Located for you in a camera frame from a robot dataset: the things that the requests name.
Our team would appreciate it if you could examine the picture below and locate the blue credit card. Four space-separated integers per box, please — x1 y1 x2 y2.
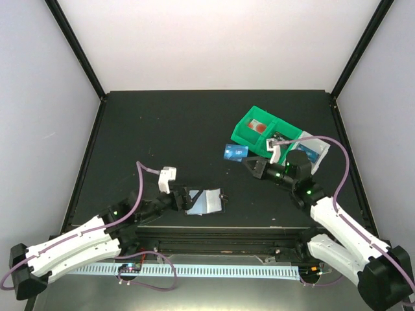
223 144 249 162

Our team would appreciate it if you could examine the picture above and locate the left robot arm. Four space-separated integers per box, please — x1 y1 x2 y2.
6 186 204 301

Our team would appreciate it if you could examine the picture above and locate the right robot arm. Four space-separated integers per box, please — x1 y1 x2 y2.
243 150 414 310

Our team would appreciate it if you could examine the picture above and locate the blue card in white bin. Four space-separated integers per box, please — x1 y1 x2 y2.
297 144 320 163

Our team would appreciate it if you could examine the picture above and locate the dark card in bin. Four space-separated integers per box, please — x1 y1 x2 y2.
272 132 287 141

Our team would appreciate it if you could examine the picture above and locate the red card in bin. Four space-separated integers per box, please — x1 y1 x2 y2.
248 119 267 134

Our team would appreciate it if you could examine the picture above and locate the green plastic bin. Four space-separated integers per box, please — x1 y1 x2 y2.
231 106 276 154
251 117 303 158

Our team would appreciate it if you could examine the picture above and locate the left controller board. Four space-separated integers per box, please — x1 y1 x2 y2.
118 263 141 274

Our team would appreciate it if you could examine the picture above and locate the controller board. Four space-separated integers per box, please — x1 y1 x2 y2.
298 265 333 278
118 263 141 274

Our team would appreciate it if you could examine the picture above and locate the right controller board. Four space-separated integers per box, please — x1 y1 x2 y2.
298 265 333 278

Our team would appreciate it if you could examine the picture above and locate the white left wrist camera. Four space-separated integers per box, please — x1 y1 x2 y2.
158 167 177 194

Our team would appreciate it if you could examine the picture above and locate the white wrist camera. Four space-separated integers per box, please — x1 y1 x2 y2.
158 167 177 194
266 138 284 164

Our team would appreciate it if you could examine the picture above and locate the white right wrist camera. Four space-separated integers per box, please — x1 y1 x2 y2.
266 138 284 164

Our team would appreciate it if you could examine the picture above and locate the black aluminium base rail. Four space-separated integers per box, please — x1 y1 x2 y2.
129 226 324 262

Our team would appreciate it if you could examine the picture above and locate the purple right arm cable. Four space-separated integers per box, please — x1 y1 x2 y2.
272 135 415 308

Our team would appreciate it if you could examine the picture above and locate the white slotted cable duct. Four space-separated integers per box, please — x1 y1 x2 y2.
70 262 300 281

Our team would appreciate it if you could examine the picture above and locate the black corner frame post right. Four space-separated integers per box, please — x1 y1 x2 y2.
331 0 394 99

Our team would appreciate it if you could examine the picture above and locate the black corner frame post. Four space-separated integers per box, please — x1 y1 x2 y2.
44 0 106 101
331 0 394 99

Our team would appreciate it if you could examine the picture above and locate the black corner frame post left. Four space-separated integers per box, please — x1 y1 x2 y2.
44 0 106 101

